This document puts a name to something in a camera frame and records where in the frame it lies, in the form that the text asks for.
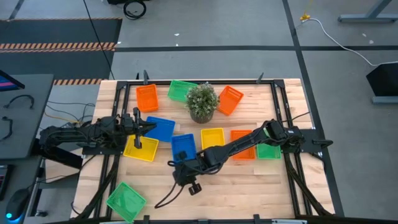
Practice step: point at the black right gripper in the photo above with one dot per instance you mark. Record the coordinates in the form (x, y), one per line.
(186, 172)

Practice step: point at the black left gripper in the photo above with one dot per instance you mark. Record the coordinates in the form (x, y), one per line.
(137, 127)

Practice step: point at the blue plastic basket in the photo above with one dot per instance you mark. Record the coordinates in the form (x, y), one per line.
(163, 130)
(186, 143)

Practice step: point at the yellow plastic basket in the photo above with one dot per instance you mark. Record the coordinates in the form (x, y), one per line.
(147, 151)
(212, 138)

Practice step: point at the orange plastic basket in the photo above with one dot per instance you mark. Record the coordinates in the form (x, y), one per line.
(147, 99)
(230, 100)
(245, 155)

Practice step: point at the green plastic basket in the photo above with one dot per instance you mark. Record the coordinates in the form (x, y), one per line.
(126, 202)
(268, 152)
(178, 91)

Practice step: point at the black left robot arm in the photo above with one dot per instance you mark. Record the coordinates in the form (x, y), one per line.
(77, 133)

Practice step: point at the black table clamp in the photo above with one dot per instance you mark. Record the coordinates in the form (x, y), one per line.
(145, 77)
(256, 219)
(146, 219)
(259, 78)

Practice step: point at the ribbed dark plant pot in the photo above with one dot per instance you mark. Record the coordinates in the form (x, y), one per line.
(202, 119)

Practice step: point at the green artificial plant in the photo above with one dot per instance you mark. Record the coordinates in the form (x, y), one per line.
(202, 99)

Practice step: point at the black diagonal beam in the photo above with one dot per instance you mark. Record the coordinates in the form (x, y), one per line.
(59, 155)

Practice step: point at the grey side desk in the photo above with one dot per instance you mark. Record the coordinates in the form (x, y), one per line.
(25, 124)

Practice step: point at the black hazard-striped floor mat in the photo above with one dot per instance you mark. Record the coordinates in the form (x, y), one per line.
(62, 31)

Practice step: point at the computer monitor with lit screen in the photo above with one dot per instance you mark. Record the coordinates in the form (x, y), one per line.
(9, 82)

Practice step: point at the black computer mouse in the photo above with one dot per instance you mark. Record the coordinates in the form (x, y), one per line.
(17, 203)

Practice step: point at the black keyboard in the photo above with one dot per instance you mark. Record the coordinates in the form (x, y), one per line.
(3, 182)

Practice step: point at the yellow plug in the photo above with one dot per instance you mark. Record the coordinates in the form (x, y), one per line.
(305, 17)

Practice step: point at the grey table foot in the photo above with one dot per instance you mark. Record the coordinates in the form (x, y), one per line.
(385, 99)

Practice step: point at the black panel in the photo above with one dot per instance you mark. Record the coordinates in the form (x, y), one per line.
(384, 79)

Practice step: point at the grey table leg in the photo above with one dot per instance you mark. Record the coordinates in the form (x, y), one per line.
(370, 18)

